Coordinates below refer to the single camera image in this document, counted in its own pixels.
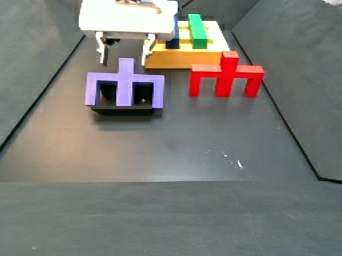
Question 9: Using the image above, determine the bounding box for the purple E-shaped block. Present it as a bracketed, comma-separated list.
[84, 58, 165, 109]

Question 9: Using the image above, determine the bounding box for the black L-shaped fixture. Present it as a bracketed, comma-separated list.
[91, 81, 154, 114]

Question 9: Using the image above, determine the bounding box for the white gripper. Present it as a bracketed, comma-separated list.
[79, 0, 178, 66]

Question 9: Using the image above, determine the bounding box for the green long bar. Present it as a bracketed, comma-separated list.
[189, 14, 207, 49]

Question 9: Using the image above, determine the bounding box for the red E-shaped block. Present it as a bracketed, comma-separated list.
[189, 51, 266, 98]

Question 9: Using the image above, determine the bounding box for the yellow slotted board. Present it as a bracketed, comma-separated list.
[145, 21, 230, 69]

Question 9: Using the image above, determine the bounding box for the blue long bar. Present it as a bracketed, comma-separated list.
[166, 15, 179, 49]

